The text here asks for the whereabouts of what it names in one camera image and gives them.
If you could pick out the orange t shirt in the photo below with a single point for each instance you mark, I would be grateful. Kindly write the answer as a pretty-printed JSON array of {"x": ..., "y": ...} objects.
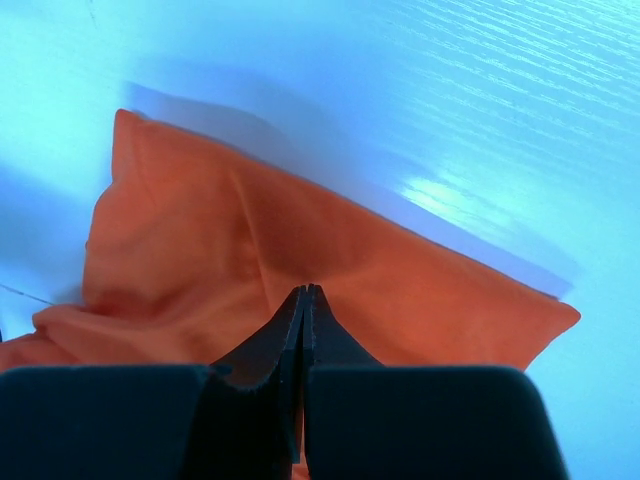
[{"x": 194, "y": 247}]

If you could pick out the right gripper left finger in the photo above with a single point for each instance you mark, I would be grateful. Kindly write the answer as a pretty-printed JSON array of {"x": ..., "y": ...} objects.
[{"x": 236, "y": 418}]

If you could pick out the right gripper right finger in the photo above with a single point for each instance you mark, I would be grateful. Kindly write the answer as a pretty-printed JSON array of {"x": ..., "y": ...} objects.
[{"x": 366, "y": 420}]

